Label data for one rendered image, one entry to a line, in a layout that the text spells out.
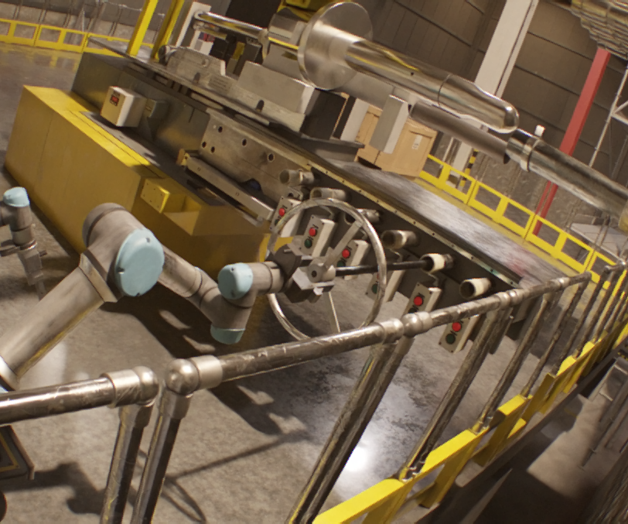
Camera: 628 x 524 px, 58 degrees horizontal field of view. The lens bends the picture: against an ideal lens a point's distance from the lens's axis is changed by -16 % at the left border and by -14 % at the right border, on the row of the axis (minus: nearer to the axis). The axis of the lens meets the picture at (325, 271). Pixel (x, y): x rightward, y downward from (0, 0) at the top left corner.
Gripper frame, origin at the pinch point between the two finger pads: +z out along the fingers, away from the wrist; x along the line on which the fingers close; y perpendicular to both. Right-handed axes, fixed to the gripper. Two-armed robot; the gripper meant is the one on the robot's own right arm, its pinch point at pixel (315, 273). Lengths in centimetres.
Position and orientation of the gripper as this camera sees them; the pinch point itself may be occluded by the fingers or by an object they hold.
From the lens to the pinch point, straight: 166.9
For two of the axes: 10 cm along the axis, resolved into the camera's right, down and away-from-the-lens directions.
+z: 6.0, -0.5, 8.0
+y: -5.4, 7.2, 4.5
